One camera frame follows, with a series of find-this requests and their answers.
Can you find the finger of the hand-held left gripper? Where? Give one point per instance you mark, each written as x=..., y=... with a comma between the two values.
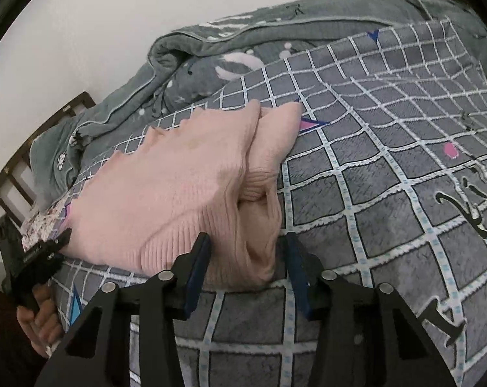
x=51, y=244

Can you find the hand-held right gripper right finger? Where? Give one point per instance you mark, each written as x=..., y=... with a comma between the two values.
x=298, y=274

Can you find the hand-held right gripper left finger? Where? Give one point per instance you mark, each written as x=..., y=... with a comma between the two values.
x=195, y=270

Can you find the pink knit sweater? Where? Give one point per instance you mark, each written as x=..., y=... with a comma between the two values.
x=166, y=193

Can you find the person's left hand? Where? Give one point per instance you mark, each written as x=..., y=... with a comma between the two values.
x=45, y=322

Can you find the floral bed sheet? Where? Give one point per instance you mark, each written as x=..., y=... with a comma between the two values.
x=41, y=225

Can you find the grey checked star blanket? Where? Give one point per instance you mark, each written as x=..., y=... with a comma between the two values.
x=368, y=193

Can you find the dark wooden headboard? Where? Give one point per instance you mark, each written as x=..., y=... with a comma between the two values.
x=66, y=107

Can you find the grey-green printed quilt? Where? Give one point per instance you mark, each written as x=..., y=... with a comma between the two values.
x=227, y=40

